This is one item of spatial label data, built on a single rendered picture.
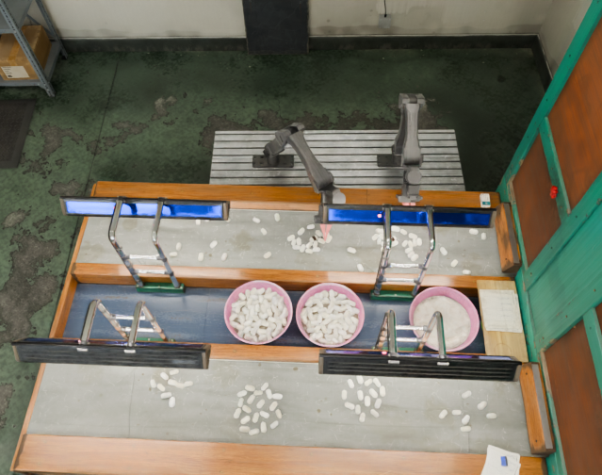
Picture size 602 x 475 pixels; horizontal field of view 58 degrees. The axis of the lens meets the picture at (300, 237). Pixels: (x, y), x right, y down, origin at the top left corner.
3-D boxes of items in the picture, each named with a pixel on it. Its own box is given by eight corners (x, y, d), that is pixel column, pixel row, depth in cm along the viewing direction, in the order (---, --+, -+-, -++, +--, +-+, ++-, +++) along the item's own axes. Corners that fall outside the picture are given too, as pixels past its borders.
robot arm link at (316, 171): (335, 178, 215) (297, 114, 217) (317, 188, 213) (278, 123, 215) (328, 188, 227) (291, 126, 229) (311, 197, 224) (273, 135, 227)
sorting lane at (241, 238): (93, 207, 243) (91, 204, 241) (500, 220, 237) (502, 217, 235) (76, 267, 228) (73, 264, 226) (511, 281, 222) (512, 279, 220)
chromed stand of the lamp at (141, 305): (127, 339, 216) (88, 293, 178) (176, 341, 215) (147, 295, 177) (117, 387, 207) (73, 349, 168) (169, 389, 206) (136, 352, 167)
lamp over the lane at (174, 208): (69, 198, 207) (61, 188, 201) (231, 203, 205) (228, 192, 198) (63, 216, 203) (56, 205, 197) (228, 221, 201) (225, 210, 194)
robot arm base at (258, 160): (293, 156, 252) (293, 145, 256) (251, 156, 253) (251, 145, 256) (293, 167, 259) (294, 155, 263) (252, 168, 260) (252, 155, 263)
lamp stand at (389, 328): (370, 349, 213) (383, 303, 174) (422, 351, 212) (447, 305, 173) (371, 398, 203) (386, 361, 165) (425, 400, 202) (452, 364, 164)
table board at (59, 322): (105, 203, 262) (93, 183, 248) (109, 203, 261) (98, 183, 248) (29, 476, 200) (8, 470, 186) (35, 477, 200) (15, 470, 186)
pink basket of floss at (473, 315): (391, 322, 218) (395, 314, 210) (437, 284, 226) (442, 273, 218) (441, 372, 207) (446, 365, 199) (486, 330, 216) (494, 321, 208)
